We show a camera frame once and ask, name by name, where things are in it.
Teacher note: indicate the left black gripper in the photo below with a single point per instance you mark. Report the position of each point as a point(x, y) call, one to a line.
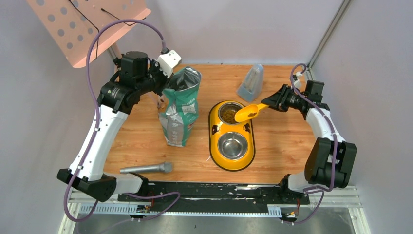
point(160, 85)

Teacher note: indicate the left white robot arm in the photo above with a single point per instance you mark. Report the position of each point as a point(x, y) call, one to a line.
point(136, 75)

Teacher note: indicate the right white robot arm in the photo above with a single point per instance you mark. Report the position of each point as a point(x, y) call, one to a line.
point(331, 160)

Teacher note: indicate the green pet food bag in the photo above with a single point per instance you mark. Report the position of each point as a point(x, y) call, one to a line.
point(178, 106)

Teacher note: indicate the yellow plastic scoop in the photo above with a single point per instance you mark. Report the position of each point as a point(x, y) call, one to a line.
point(249, 112)

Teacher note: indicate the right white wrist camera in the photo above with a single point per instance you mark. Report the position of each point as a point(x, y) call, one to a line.
point(296, 79)

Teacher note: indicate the clear plastic container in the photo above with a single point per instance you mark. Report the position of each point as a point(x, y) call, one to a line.
point(251, 86)

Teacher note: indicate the brown pet food kibble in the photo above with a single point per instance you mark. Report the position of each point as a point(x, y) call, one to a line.
point(228, 116)

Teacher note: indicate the yellow double bowl feeder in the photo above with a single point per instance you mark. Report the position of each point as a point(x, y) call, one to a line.
point(231, 147)

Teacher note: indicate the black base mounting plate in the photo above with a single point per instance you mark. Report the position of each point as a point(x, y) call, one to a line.
point(266, 193)

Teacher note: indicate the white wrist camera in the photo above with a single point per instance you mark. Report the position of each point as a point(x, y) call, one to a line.
point(168, 62)
point(296, 79)

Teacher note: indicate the grey microphone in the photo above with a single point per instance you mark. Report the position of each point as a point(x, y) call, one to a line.
point(164, 167)

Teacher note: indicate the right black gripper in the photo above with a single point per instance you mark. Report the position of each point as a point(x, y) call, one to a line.
point(277, 101)

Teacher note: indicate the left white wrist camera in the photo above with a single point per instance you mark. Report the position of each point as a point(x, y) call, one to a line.
point(168, 62)

